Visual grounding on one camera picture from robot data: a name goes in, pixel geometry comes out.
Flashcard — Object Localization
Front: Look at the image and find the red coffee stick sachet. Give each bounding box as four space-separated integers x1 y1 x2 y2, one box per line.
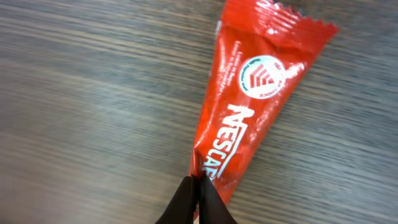
189 0 338 203

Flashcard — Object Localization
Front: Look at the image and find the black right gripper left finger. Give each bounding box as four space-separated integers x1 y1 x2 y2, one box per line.
155 176 198 224

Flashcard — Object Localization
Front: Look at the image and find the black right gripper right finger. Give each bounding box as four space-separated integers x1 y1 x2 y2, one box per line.
198 175 238 224

